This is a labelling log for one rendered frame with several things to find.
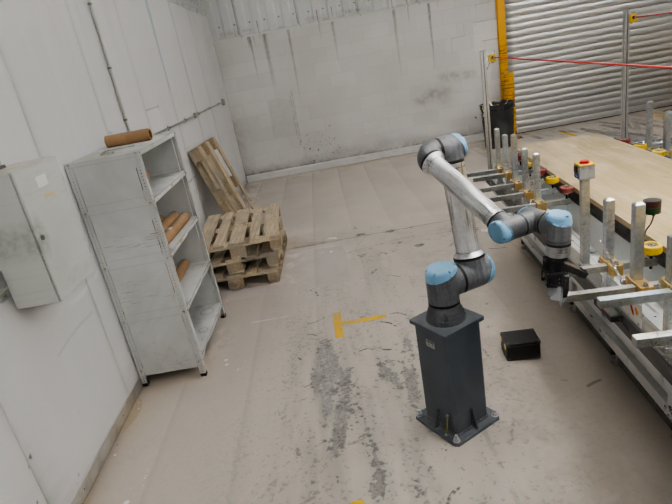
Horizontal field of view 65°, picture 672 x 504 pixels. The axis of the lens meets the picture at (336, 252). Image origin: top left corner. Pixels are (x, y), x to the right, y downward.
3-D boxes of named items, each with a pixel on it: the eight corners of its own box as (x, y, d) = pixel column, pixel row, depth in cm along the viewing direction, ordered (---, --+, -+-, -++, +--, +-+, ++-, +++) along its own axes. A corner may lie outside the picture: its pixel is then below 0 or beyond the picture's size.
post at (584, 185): (582, 269, 254) (581, 179, 239) (578, 265, 259) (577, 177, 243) (591, 268, 254) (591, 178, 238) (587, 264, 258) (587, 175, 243)
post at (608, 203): (605, 302, 232) (606, 199, 216) (602, 299, 236) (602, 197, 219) (613, 301, 232) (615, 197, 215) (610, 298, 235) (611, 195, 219)
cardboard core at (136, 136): (102, 136, 349) (146, 128, 349) (107, 135, 357) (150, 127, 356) (106, 148, 352) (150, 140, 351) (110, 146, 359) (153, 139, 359)
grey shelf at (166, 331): (142, 387, 357) (63, 164, 303) (174, 324, 441) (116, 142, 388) (206, 375, 356) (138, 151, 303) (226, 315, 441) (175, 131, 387)
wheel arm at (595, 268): (551, 281, 226) (551, 272, 224) (549, 278, 229) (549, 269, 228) (657, 267, 221) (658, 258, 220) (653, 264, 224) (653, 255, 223)
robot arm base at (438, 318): (445, 332, 241) (443, 313, 238) (418, 319, 257) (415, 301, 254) (474, 316, 250) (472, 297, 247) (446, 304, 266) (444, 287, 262)
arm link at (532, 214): (509, 210, 204) (533, 216, 194) (532, 202, 208) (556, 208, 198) (510, 232, 208) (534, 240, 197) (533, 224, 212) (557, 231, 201)
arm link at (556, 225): (557, 206, 197) (578, 211, 189) (556, 237, 202) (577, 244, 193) (538, 212, 194) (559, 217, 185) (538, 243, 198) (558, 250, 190)
